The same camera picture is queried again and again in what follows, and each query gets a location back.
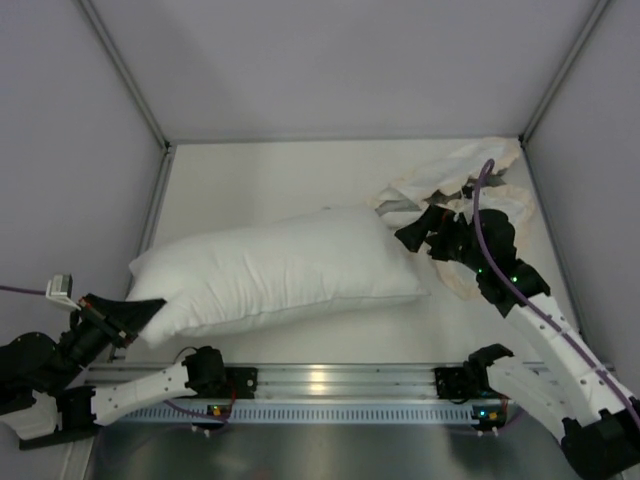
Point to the left aluminium frame post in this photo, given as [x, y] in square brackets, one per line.
[99, 28]

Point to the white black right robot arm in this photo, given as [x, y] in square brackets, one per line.
[593, 417]

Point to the right aluminium frame post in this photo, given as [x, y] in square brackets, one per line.
[561, 74]

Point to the slotted grey cable duct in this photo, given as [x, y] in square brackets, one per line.
[347, 414]

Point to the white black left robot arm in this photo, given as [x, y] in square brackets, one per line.
[42, 407]

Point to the white pillow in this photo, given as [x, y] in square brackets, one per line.
[236, 281]

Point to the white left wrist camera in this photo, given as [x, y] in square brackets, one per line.
[59, 290]

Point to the aluminium frame post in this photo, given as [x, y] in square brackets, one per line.
[561, 74]
[99, 28]

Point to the grey pillowcase with cream frill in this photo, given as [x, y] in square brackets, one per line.
[448, 182]

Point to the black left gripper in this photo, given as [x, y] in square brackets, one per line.
[104, 320]

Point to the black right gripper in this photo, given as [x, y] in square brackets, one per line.
[435, 238]

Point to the aluminium mounting rail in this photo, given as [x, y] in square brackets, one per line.
[291, 382]

